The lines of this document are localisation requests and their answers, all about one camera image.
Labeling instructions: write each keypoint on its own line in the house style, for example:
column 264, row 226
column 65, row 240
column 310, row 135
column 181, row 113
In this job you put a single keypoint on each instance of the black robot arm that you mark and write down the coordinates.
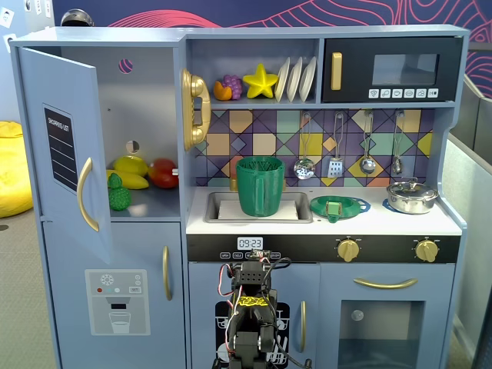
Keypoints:
column 250, row 276

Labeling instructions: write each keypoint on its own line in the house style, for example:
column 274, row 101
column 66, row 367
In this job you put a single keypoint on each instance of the metal toy skimmer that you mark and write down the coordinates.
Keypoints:
column 304, row 168

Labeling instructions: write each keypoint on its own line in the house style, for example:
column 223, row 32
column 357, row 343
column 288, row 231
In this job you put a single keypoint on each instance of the silver toy pot with lid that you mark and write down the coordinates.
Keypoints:
column 411, row 198

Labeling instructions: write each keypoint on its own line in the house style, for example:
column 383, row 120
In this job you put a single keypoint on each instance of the yellow tape band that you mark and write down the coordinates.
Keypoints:
column 251, row 301

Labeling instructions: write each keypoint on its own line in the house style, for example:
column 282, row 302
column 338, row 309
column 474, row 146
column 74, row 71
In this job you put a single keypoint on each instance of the grey toy sink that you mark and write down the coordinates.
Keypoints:
column 213, row 207

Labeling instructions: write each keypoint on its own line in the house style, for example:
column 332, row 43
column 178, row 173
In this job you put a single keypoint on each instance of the yellow bean bag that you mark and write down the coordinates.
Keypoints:
column 13, row 173

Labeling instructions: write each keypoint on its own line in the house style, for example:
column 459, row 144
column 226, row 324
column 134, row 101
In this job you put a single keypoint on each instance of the green round lid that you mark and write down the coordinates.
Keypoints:
column 353, row 205

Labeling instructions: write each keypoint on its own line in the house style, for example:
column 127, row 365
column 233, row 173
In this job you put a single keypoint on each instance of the blue toy kitchen unit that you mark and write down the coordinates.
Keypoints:
column 153, row 96

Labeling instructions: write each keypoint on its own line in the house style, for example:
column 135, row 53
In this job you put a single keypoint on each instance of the yellow toy lemon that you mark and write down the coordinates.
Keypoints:
column 130, row 165

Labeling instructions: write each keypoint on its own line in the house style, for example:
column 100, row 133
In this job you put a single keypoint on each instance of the orange toy fruit slice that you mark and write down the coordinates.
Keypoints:
column 222, row 92

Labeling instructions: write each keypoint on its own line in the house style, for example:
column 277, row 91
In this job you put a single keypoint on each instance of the black toy microwave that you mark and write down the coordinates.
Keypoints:
column 353, row 69

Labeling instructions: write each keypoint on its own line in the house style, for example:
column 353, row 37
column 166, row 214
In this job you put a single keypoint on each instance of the purple toy grapes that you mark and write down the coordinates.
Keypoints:
column 233, row 84

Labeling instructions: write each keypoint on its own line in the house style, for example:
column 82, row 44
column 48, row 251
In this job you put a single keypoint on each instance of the white toy plate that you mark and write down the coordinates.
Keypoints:
column 295, row 80
column 308, row 78
column 282, row 80

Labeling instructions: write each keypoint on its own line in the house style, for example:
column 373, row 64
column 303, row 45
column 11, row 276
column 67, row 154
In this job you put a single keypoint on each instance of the gold stove knob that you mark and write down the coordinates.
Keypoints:
column 348, row 250
column 426, row 250

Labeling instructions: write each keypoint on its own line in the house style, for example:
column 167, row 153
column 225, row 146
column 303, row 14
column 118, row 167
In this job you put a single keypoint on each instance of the blue cabinet door shopping list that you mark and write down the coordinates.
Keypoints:
column 57, row 88

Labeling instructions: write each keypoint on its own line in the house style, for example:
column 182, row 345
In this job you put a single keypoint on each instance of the metal toy slotted spatula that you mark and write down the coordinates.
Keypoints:
column 335, row 168

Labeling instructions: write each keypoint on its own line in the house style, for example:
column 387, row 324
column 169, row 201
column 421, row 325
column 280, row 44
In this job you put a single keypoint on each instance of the black round helmet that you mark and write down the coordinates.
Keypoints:
column 77, row 18

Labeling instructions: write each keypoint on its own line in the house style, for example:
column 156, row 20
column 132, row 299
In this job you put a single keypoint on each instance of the metal toy ladle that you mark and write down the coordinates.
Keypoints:
column 367, row 165

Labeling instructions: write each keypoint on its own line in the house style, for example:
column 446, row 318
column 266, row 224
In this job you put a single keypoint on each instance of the red toy apple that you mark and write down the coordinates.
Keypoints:
column 164, row 175

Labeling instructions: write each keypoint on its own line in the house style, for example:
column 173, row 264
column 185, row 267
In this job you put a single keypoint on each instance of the green toy pineapple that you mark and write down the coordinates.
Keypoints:
column 119, row 198

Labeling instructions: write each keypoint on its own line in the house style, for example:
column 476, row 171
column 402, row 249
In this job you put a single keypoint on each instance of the green plastic cup recipient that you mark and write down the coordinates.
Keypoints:
column 259, row 188

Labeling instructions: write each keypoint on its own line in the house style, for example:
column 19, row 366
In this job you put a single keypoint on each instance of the yellow toy banana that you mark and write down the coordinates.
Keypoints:
column 134, row 181

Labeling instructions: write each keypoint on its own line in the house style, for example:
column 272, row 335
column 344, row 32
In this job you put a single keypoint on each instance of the gold toy telephone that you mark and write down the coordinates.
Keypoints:
column 192, row 86

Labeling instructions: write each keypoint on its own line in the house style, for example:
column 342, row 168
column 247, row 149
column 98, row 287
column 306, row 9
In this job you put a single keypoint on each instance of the yellow toy star fruit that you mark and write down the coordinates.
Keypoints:
column 260, row 82

